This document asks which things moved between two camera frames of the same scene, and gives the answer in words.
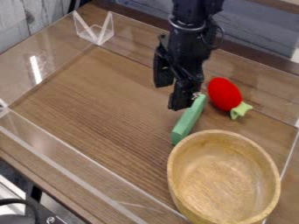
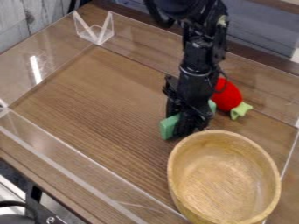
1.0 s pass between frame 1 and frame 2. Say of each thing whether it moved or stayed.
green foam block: moved
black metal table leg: stayed
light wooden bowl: stayed
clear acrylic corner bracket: stayed
